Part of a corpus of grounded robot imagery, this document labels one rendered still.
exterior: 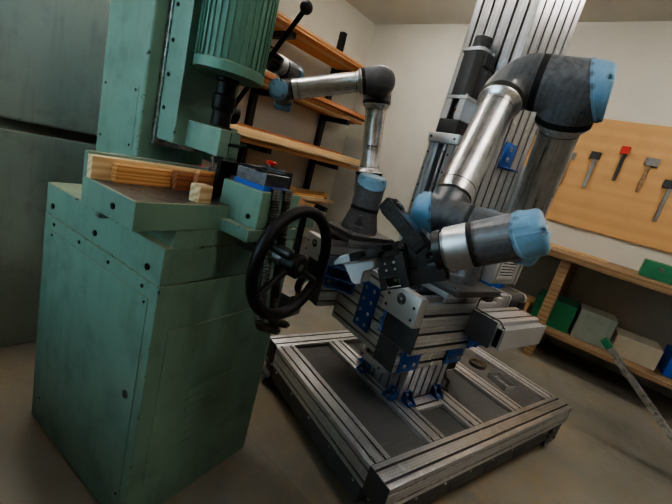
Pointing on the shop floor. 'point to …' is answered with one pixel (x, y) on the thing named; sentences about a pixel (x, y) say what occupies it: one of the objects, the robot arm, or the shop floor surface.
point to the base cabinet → (140, 370)
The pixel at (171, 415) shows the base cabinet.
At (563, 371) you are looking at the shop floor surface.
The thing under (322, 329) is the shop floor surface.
